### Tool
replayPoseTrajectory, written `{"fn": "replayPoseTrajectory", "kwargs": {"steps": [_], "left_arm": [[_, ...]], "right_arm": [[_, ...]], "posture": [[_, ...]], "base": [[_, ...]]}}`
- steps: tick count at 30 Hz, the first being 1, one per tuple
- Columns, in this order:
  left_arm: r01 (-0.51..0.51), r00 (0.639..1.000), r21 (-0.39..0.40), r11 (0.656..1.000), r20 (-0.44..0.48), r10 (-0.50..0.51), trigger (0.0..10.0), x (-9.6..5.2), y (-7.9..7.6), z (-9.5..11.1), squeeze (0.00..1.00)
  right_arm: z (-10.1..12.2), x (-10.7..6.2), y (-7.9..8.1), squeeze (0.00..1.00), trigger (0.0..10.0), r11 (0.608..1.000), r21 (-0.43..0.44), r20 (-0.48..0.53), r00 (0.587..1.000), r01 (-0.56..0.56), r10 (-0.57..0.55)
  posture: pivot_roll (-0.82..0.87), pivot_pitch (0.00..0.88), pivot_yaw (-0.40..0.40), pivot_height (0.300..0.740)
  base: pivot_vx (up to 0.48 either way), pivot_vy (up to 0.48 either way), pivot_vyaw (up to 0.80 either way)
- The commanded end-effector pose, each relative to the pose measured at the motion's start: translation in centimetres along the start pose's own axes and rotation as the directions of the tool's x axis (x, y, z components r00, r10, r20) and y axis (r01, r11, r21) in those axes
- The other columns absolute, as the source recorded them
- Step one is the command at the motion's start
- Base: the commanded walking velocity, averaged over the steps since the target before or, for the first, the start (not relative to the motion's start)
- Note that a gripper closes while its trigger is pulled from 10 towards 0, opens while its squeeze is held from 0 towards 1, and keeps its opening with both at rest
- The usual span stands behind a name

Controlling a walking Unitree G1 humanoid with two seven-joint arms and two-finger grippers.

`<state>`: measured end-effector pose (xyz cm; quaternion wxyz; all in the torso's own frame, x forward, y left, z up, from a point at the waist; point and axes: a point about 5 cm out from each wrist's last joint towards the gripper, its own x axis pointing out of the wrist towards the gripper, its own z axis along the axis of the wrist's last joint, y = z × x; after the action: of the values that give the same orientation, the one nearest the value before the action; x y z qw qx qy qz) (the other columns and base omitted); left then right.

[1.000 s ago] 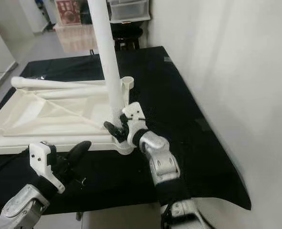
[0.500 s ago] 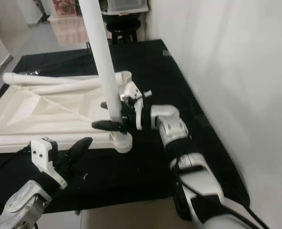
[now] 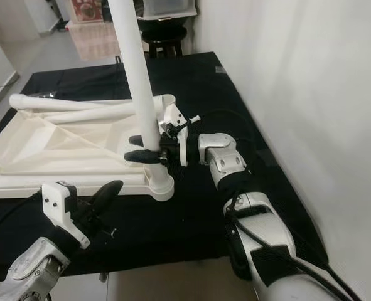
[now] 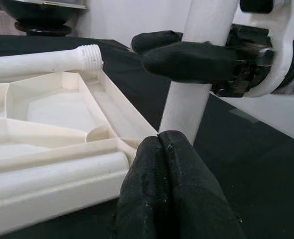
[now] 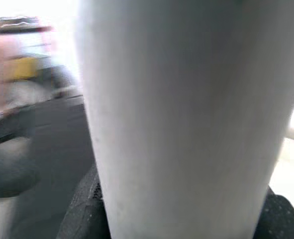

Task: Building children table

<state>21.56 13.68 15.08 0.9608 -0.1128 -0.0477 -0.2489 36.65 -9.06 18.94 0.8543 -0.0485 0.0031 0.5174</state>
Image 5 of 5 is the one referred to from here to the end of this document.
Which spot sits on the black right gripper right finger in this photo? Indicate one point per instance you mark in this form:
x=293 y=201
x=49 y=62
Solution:
x=283 y=221

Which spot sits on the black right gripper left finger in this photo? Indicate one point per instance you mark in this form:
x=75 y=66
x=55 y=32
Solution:
x=84 y=219

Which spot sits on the white plastic table leg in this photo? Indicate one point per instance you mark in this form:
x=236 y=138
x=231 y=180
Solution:
x=186 y=112

